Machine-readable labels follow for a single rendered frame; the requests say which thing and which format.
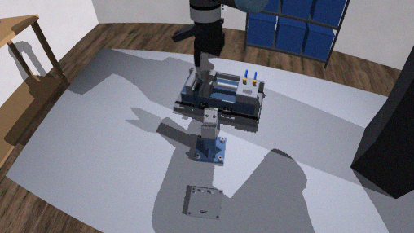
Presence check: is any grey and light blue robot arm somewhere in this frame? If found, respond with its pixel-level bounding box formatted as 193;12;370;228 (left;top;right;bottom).
172;0;269;42

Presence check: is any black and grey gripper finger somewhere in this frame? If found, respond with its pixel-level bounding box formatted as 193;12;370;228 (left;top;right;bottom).
206;53;219;59
194;44;214;79

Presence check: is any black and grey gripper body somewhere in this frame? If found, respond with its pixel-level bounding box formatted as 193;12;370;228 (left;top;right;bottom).
194;18;225;56

